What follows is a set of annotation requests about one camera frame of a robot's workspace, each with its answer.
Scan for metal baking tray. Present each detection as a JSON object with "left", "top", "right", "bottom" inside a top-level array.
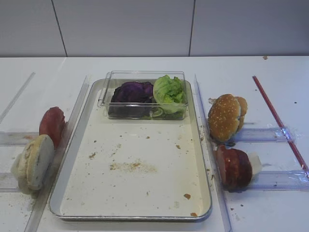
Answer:
[{"left": 49, "top": 80, "right": 212, "bottom": 221}]

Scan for bun bottom slice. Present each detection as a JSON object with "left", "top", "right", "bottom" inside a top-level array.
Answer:
[{"left": 26, "top": 134, "right": 54, "bottom": 190}]

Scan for red straw rod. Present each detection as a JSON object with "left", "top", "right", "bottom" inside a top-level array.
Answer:
[{"left": 252, "top": 75, "right": 309, "bottom": 178}]

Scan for clear channel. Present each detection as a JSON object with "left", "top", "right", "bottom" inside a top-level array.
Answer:
[
  {"left": 0, "top": 131, "right": 39, "bottom": 146},
  {"left": 0, "top": 173, "right": 21, "bottom": 193},
  {"left": 247, "top": 170, "right": 309, "bottom": 191},
  {"left": 228, "top": 127, "right": 295, "bottom": 143}
]

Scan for left lower clear channel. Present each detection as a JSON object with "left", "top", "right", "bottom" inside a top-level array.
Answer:
[{"left": 0, "top": 173, "right": 21, "bottom": 193}]

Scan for red meat patty stack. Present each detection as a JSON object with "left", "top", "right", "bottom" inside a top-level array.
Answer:
[{"left": 215, "top": 145, "right": 253, "bottom": 190}]

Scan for clear plastic container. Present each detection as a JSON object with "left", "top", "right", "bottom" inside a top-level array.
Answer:
[{"left": 98, "top": 71, "right": 188, "bottom": 120}]

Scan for long clear rail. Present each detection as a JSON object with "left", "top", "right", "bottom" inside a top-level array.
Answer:
[
  {"left": 194, "top": 74, "right": 233, "bottom": 232},
  {"left": 25, "top": 76, "right": 89, "bottom": 232}
]

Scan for right lower clear channel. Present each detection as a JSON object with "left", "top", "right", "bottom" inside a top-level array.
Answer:
[{"left": 247, "top": 170, "right": 309, "bottom": 191}]

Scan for red tomato slices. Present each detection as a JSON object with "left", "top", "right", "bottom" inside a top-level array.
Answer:
[{"left": 39, "top": 106, "right": 66, "bottom": 149}]

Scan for left long clear rail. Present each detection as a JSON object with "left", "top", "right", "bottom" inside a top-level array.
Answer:
[{"left": 25, "top": 76, "right": 89, "bottom": 232}]

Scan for green lettuce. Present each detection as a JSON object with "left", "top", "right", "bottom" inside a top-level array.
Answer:
[{"left": 153, "top": 75, "right": 187, "bottom": 115}]

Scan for purple lettuce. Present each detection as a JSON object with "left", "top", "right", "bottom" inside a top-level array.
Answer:
[{"left": 108, "top": 81, "right": 153, "bottom": 118}]

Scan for sesame bun top front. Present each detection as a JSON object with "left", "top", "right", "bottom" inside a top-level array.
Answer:
[{"left": 208, "top": 94, "right": 241, "bottom": 142}]

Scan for bun top behind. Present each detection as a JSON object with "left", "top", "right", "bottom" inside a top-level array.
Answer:
[{"left": 236, "top": 96, "right": 248, "bottom": 132}]

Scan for white cheese slice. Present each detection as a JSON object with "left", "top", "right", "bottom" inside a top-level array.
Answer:
[{"left": 248, "top": 152, "right": 263, "bottom": 175}]

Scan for right upper clear channel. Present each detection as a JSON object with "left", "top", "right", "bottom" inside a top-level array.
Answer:
[{"left": 228, "top": 127, "right": 295, "bottom": 143}]

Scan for left upper clear channel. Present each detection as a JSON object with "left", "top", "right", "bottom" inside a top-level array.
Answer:
[{"left": 0, "top": 131, "right": 39, "bottom": 146}]

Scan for right long clear rail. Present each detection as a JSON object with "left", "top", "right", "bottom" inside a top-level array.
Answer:
[{"left": 194, "top": 74, "right": 233, "bottom": 232}]

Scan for far left clear rod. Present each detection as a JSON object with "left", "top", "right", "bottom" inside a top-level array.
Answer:
[{"left": 0, "top": 72, "right": 36, "bottom": 123}]

